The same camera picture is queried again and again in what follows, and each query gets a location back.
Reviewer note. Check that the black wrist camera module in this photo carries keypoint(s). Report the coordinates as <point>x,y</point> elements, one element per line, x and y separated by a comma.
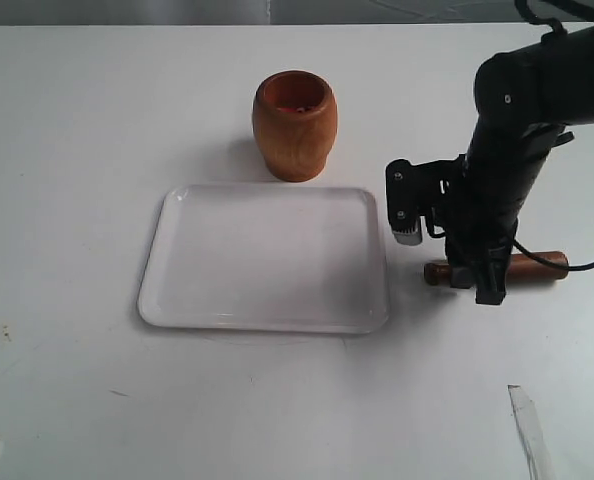
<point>415,192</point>

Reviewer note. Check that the wooden mortar cup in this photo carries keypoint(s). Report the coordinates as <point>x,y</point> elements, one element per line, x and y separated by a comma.
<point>294,146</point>

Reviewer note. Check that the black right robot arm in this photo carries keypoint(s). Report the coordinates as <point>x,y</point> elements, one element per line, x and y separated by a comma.
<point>526,101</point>

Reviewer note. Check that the dark wooden pestle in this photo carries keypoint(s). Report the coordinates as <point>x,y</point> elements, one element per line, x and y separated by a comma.
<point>522,270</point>

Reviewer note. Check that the white rectangular tray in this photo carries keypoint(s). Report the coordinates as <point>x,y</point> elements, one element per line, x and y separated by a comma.
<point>267,257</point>

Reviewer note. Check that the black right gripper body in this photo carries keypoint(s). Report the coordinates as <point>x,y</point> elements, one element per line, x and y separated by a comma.
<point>480,212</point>

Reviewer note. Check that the clear tape strip right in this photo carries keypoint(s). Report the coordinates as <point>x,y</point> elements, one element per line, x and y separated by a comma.
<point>530,434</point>

